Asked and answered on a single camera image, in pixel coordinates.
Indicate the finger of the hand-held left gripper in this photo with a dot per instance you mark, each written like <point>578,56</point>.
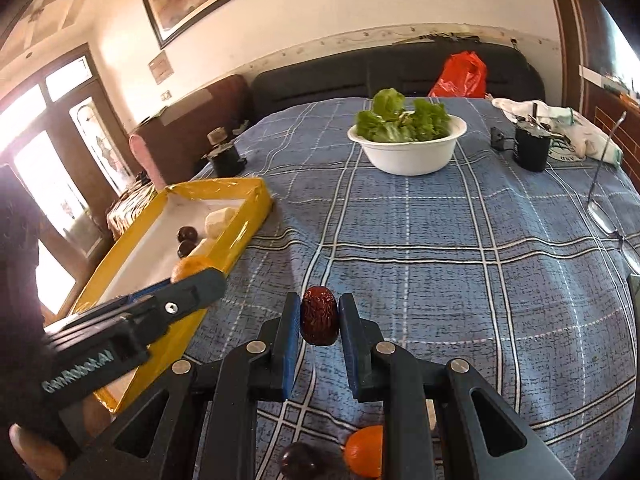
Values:
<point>192,292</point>

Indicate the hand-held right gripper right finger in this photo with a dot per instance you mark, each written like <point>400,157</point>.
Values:
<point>350,352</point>

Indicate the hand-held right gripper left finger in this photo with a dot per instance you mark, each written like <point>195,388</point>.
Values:
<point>291,347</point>

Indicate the orange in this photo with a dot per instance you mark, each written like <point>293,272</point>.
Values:
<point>190,269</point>
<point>362,452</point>

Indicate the red jujube date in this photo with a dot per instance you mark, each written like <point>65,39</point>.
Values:
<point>320,315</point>

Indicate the yellow tray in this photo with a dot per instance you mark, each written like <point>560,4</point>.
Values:
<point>240,195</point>

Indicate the person's left hand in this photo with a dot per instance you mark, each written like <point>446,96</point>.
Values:
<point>35,452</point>

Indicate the dark plum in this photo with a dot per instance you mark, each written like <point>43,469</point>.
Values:
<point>298,462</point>
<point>187,234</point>
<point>186,249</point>

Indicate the white food piece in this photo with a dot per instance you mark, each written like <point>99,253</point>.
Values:
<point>202,248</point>
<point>219,221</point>

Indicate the floral cloth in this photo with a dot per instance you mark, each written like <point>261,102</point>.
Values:
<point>127,210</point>

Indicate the blue plaid tablecloth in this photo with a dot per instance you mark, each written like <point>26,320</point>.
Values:
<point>425,260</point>

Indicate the black cylindrical motor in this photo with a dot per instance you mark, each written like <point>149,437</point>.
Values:
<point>531,147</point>
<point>225,160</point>

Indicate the dark cloth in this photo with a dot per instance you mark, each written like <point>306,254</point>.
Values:
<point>17,240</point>

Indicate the pink cushion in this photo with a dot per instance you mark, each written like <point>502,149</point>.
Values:
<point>145,157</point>

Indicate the tan cardboard piece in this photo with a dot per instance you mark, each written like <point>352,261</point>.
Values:
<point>177,114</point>

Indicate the brown armchair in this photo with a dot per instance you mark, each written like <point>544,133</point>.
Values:
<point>222,100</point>

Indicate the white bowl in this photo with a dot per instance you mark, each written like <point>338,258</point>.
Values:
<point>407,157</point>

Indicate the wooden glass door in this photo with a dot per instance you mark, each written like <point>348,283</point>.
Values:
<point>65,105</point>

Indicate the green lettuce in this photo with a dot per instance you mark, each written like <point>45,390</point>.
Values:
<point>385,105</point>

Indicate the black sofa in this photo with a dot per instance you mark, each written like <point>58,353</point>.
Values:
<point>325,80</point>

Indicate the small black block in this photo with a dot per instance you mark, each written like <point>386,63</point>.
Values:
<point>497,139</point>

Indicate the eyeglasses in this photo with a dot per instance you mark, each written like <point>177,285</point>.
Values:
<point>604,219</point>

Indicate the red plastic bag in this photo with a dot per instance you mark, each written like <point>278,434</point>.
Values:
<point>462,77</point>

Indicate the white work gloves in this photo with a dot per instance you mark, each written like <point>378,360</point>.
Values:
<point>585,130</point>

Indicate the brown wooden cabinet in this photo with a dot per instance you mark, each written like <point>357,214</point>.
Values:
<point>575,20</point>

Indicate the wall plaque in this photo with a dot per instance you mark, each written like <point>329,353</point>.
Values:
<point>161,68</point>

